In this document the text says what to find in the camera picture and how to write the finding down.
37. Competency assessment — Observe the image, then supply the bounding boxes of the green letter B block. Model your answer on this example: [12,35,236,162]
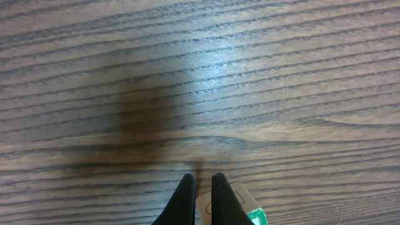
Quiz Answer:
[196,181,268,225]

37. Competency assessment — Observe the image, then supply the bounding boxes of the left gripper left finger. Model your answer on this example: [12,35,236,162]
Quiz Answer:
[152,174,196,225]

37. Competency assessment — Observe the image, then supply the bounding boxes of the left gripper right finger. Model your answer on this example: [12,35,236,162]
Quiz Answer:
[211,172,253,225]

